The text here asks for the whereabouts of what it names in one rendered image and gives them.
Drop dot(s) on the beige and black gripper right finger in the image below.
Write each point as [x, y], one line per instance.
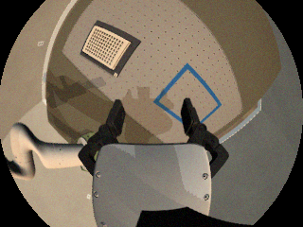
[198, 133]

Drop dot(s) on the blue tape outline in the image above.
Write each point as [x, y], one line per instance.
[197, 76]

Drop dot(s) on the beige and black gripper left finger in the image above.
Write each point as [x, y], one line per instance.
[105, 135]

